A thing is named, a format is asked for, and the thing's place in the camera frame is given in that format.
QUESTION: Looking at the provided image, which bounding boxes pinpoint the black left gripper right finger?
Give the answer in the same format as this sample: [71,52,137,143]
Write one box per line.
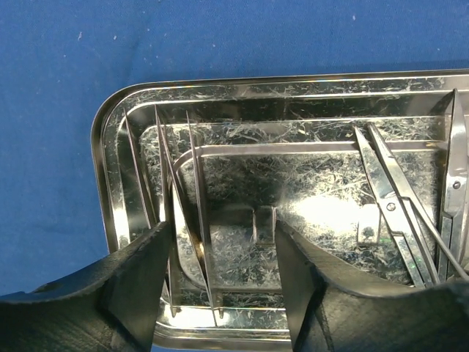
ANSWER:
[275,221,468,351]

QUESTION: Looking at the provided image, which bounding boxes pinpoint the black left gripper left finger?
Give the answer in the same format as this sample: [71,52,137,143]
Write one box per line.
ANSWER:
[1,222,171,351]

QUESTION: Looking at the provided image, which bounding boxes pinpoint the thin steel pointed probe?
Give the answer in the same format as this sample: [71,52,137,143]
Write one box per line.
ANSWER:
[186,111,224,326]

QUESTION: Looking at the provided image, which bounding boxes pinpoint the steel surgical scissors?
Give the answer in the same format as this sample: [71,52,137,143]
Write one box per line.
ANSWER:
[353,124,468,287]

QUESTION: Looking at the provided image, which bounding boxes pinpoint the thin steel needle probe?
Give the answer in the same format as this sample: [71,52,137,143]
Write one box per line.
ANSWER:
[153,105,221,327]

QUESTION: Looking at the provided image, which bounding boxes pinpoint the blue surgical cloth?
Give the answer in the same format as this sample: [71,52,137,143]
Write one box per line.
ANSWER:
[1,1,468,295]

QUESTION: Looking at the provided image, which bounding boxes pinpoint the steel instrument tray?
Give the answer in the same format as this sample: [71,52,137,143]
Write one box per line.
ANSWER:
[91,70,468,351]

